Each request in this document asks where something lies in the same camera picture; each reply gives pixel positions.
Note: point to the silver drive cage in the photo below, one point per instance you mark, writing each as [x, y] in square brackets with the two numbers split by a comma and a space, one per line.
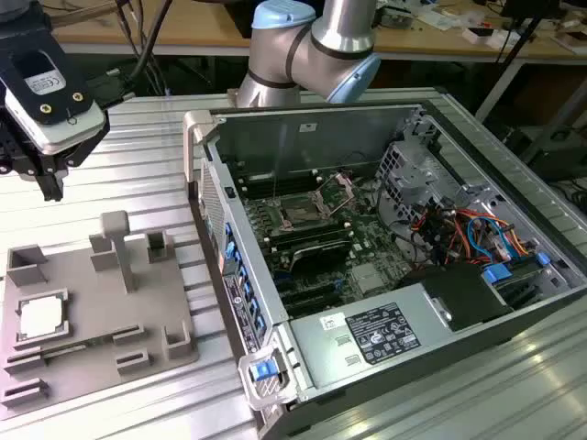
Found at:
[413, 169]

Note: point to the CPU socket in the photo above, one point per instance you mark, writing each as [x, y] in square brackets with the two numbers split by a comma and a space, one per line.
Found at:
[300, 212]

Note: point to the black expansion card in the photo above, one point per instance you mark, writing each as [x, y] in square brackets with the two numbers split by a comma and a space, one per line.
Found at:
[321, 259]

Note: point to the green RAM stick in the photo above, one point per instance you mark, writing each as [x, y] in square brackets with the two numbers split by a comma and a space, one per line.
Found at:
[78, 347]

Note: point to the white box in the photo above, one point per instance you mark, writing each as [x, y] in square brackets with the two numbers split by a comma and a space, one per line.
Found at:
[497, 40]

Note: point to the green motherboard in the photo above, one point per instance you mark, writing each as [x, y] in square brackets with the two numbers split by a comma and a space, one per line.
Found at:
[376, 247]

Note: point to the black expansion slot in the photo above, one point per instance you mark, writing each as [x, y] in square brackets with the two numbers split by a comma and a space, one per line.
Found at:
[307, 298]

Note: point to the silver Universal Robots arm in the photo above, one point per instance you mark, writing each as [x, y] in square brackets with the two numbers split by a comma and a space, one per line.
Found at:
[339, 36]

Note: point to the grey parts rack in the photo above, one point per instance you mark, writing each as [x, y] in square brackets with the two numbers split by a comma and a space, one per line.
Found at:
[91, 298]

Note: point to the black stand pole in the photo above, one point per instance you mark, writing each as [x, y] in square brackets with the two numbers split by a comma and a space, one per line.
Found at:
[518, 36]

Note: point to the silver power supply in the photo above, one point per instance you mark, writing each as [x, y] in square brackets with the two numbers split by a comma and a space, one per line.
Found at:
[321, 357]

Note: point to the black air shroud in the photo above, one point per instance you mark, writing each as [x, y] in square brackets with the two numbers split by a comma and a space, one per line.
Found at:
[458, 293]

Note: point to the wooden desk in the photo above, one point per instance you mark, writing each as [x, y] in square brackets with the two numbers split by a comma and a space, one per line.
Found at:
[192, 23]

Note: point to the brown cardboard box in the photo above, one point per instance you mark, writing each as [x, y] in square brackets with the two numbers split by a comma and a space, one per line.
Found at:
[573, 40]

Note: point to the blue disk carrier tab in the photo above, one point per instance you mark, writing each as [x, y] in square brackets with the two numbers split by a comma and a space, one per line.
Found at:
[497, 275]

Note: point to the silver chipset heat sink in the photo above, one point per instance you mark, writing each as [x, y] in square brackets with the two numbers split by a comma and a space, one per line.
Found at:
[371, 279]

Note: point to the blue card retainer tab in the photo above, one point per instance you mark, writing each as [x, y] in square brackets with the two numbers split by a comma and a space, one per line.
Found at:
[251, 293]
[244, 276]
[234, 255]
[260, 322]
[229, 230]

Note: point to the black RAM slot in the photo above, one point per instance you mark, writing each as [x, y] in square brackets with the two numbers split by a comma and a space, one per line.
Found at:
[312, 229]
[275, 179]
[316, 239]
[280, 188]

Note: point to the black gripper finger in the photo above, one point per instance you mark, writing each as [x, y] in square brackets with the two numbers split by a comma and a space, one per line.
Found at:
[51, 188]

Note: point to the open black PC case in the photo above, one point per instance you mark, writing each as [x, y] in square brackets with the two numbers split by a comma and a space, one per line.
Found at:
[458, 366]

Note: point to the silver square CPU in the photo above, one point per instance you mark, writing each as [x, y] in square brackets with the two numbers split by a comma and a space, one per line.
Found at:
[41, 318]

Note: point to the small blue clip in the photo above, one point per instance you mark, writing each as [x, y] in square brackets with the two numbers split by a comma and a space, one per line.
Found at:
[543, 258]

